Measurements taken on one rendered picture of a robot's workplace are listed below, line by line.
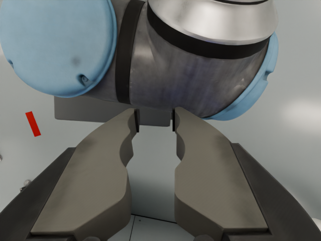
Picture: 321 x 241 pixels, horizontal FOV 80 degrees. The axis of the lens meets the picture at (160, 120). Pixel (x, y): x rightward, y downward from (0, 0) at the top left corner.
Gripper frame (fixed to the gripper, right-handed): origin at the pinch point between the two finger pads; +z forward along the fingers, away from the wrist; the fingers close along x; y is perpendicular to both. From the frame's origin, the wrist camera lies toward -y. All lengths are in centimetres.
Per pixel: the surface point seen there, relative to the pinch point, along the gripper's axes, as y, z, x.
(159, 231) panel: 109, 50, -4
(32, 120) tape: 56, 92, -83
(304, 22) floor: 8, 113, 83
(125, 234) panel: 102, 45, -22
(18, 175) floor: 90, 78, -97
